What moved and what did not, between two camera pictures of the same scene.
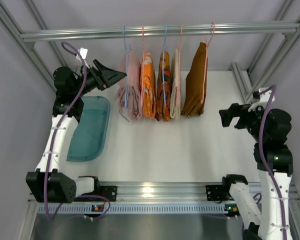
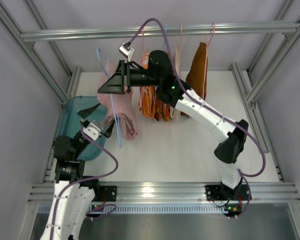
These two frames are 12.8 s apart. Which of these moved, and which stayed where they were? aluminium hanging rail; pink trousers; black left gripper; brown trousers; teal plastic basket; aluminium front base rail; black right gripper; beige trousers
Moved: black right gripper; black left gripper; pink trousers
Stayed: aluminium front base rail; brown trousers; aluminium hanging rail; teal plastic basket; beige trousers
